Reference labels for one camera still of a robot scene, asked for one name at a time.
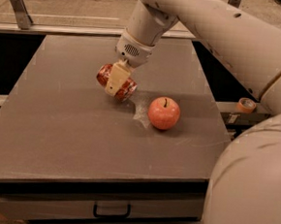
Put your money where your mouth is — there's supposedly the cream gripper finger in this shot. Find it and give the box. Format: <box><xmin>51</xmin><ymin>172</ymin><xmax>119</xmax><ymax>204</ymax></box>
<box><xmin>106</xmin><ymin>60</ymin><xmax>131</xmax><ymax>96</ymax></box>

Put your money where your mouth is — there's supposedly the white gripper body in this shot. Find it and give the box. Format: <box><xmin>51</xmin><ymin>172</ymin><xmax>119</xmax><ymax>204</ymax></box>
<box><xmin>115</xmin><ymin>29</ymin><xmax>153</xmax><ymax>68</ymax></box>

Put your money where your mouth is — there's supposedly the red coke can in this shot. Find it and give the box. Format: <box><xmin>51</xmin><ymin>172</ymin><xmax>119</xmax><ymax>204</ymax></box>
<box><xmin>97</xmin><ymin>64</ymin><xmax>137</xmax><ymax>102</ymax></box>

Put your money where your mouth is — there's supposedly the red apple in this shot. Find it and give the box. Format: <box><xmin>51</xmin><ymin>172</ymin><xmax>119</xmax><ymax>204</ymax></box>
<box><xmin>147</xmin><ymin>96</ymin><xmax>180</xmax><ymax>131</ymax></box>

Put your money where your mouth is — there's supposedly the roll of tan tape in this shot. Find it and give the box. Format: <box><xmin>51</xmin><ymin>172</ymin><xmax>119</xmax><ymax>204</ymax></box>
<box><xmin>237</xmin><ymin>98</ymin><xmax>257</xmax><ymax>113</ymax></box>

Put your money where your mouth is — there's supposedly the grey upper drawer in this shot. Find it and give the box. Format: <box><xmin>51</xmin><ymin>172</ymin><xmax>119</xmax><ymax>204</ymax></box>
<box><xmin>0</xmin><ymin>193</ymin><xmax>204</xmax><ymax>224</ymax></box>

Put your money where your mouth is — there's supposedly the left metal railing bracket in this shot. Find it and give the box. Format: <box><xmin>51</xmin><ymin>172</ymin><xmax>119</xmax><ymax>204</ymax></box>
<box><xmin>10</xmin><ymin>0</ymin><xmax>33</xmax><ymax>30</ymax></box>

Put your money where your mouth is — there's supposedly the metal railing bracket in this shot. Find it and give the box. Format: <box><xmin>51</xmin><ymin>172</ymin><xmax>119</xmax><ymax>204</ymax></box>
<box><xmin>10</xmin><ymin>0</ymin><xmax>33</xmax><ymax>30</ymax></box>
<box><xmin>228</xmin><ymin>0</ymin><xmax>241</xmax><ymax>8</ymax></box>

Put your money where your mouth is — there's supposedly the right metal railing bracket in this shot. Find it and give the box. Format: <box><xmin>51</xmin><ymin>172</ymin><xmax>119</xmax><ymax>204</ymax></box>
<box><xmin>228</xmin><ymin>0</ymin><xmax>241</xmax><ymax>8</ymax></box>

